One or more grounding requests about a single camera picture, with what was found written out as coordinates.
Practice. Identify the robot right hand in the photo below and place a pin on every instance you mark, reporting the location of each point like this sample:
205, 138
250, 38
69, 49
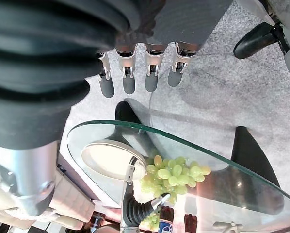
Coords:
50, 48

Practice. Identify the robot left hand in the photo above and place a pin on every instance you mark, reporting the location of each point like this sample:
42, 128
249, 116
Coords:
133, 208

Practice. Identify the white round plate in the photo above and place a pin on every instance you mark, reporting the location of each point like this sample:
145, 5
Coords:
106, 159

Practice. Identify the cola bottle blue label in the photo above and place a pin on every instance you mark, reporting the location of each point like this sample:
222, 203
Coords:
166, 219

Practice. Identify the green grape bunch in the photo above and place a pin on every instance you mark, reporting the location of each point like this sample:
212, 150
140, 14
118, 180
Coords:
176, 174

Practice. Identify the dark cola bottle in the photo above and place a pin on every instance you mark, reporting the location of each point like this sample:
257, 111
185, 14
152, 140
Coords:
191, 223

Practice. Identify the black table leg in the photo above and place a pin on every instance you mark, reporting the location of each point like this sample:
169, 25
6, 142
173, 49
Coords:
125, 114
249, 155

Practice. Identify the round glass table top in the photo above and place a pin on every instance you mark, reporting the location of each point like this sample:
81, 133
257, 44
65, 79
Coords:
232, 174

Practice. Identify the robot dark foot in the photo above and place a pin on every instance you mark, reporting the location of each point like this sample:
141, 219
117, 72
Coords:
254, 41

